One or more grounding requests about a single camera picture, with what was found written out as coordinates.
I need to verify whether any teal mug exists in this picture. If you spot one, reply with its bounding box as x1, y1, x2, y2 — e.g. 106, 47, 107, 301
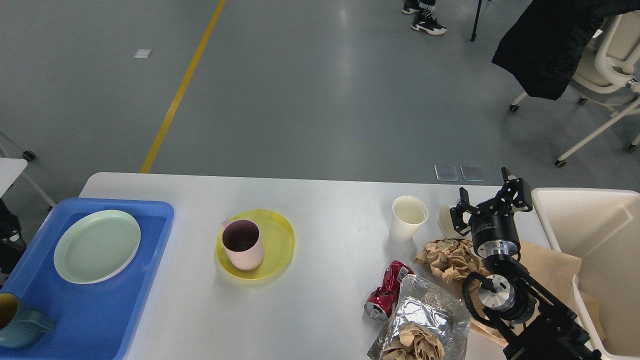
0, 292, 57, 349

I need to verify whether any pink ribbed mug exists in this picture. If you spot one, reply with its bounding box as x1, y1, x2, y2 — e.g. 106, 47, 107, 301
221, 219, 265, 271

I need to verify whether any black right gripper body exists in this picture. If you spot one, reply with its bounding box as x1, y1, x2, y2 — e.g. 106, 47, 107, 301
470, 199, 521, 259

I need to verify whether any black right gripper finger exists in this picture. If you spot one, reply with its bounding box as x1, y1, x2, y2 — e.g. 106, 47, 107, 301
449, 187, 474, 236
493, 167, 533, 215

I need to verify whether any black jacket on chair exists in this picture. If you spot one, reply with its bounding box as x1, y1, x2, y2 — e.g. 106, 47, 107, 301
491, 0, 640, 101

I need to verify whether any yellow plastic plate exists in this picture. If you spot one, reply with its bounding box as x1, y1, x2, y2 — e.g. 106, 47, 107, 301
215, 208, 295, 281

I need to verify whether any crumpled brown paper in bag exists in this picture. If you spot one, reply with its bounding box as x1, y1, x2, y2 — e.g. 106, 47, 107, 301
381, 321, 445, 360

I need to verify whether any flat brown paper bag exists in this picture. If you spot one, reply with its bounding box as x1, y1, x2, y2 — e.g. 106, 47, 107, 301
445, 240, 607, 347

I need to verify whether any blue plastic tray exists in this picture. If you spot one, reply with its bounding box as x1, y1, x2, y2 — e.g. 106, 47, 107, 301
0, 198, 175, 360

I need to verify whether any white paper cup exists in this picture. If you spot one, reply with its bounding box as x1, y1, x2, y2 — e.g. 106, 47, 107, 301
390, 195, 429, 240

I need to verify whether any person in black clothes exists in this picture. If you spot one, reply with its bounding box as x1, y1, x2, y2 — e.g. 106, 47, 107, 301
401, 0, 448, 35

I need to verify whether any silver foil bag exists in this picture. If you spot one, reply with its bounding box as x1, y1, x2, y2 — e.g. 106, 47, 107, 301
367, 275, 471, 360

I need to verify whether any crumpled brown paper ball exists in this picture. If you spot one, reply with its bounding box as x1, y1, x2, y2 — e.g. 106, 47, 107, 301
413, 238, 490, 283

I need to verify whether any light green plate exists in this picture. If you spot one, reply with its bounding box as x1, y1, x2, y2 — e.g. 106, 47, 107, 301
54, 209, 141, 284

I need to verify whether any crushed red soda can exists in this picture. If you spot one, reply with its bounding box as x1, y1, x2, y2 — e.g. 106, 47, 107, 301
363, 260, 414, 322

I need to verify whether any white plastic bin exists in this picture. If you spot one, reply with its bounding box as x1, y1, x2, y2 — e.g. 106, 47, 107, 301
532, 187, 640, 360

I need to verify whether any white office chair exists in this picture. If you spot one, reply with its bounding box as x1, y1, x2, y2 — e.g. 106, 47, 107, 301
508, 10, 640, 168

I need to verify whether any white side table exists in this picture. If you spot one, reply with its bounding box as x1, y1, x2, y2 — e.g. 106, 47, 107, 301
0, 157, 57, 208

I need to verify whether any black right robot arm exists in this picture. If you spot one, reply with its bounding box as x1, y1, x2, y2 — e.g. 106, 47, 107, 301
449, 167, 602, 360

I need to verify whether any black tripod leg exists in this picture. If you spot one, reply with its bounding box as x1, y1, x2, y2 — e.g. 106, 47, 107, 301
470, 0, 484, 43

